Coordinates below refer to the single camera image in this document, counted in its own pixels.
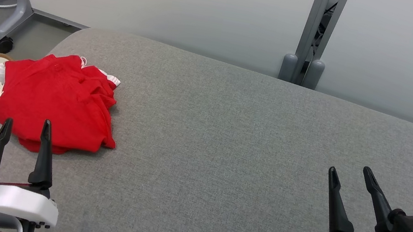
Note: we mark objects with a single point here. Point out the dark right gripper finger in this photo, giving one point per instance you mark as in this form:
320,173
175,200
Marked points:
379,208
339,211

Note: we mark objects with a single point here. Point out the red white basketball jersey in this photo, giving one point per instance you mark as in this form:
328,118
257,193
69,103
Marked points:
35,98

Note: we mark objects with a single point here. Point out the grey partition post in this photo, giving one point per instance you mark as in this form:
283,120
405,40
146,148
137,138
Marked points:
312,24

